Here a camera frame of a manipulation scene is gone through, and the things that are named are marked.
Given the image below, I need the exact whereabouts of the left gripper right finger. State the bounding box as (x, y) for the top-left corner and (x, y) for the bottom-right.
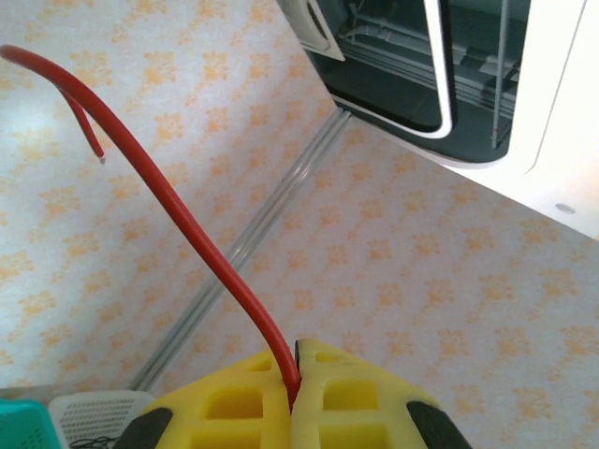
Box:
(290, 337), (474, 449)

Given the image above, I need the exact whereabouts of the red cable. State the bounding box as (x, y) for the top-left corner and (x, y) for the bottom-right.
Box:
(0, 44), (301, 415)

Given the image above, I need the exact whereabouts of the white plastic basket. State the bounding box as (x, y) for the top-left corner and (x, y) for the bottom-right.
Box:
(48, 390), (155, 449)

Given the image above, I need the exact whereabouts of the teal plastic basket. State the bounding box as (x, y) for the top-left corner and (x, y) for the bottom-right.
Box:
(0, 398), (65, 449)

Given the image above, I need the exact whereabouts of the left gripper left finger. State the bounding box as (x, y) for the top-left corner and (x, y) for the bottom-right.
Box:
(114, 348), (296, 449)

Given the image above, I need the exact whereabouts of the black cable pile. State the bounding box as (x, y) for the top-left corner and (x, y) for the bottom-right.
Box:
(69, 435), (124, 449)

